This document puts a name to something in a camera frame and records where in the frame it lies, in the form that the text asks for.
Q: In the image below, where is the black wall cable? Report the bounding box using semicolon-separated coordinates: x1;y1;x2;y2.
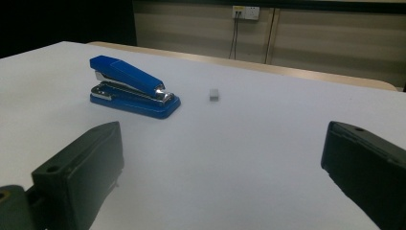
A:
234;11;240;60
228;11;237;60

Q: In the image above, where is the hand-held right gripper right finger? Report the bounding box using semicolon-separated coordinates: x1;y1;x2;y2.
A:
320;121;406;230

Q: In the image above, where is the white table cover sheet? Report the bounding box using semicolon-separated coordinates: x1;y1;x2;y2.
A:
0;40;406;230

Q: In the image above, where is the white wall socket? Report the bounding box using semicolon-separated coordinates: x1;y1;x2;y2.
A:
232;5;260;21

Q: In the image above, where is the blue stapler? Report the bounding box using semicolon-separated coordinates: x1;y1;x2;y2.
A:
89;55;182;120

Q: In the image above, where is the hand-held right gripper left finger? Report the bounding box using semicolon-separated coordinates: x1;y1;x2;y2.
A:
31;121;125;230

